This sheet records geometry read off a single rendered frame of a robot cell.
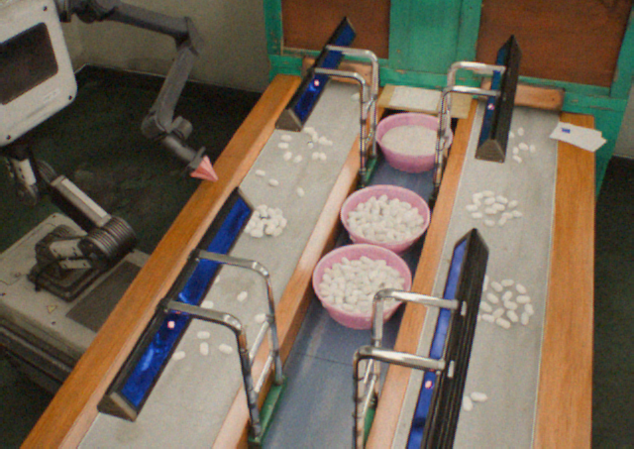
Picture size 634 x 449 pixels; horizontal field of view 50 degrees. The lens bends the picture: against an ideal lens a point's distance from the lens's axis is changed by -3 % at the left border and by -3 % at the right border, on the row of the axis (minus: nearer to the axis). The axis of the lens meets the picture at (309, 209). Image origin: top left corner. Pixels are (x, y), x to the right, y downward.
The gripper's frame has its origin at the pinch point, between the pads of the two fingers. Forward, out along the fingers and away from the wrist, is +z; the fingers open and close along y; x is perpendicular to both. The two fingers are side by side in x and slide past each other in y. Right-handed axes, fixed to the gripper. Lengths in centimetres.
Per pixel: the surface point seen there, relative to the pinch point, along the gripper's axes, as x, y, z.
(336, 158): -14.0, 29.8, 28.8
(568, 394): -68, -49, 85
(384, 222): -30, 2, 46
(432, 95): -33, 72, 46
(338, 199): -21.2, 5.8, 32.5
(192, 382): -10, -68, 21
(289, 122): -36.8, -0.3, 3.5
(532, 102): -59, 71, 71
